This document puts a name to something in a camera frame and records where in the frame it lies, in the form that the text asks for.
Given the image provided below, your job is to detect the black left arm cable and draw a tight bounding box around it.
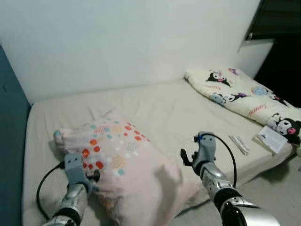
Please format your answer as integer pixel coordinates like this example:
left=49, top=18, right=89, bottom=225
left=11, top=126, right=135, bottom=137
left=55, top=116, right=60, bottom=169
left=36, top=162, right=65, bottom=220

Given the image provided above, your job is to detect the cartoon print folded quilt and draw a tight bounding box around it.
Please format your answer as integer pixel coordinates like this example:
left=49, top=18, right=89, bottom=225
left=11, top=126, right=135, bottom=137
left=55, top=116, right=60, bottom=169
left=184, top=67, right=301, bottom=145

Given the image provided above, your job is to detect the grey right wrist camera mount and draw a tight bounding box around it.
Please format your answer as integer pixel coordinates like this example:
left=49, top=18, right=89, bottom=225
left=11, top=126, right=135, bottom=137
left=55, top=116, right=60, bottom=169
left=195, top=132, right=217, bottom=163

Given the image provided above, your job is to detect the pink dotted pillow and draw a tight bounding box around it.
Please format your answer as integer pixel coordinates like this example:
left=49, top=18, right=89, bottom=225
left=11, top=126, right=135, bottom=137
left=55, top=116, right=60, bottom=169
left=53, top=109, right=203, bottom=226

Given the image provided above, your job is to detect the cream sheet mattress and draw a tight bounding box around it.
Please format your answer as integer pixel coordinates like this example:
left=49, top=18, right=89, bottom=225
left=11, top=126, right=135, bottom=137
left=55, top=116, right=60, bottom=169
left=22, top=78, right=301, bottom=226

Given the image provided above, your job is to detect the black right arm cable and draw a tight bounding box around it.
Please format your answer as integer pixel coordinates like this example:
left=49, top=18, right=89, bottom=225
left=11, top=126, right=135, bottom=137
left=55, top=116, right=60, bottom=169
left=195, top=133, right=237, bottom=188

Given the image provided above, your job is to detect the white paper wrapper strip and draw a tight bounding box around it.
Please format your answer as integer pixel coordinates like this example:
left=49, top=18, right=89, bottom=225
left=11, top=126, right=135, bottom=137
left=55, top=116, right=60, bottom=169
left=235, top=136, right=250, bottom=153
left=229, top=135, right=246, bottom=156

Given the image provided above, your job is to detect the white paper card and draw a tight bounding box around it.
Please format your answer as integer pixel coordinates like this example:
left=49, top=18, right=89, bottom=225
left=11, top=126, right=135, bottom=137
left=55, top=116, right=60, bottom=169
left=256, top=125, right=288, bottom=154

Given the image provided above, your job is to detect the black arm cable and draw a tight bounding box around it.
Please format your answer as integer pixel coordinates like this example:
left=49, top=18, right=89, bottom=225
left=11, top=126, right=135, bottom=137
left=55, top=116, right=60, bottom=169
left=195, top=133, right=237, bottom=188
left=36, top=162, right=65, bottom=220

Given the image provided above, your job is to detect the dark window with blind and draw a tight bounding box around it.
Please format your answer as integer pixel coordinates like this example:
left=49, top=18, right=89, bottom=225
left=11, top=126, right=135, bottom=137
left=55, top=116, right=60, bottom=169
left=245, top=0, right=301, bottom=108

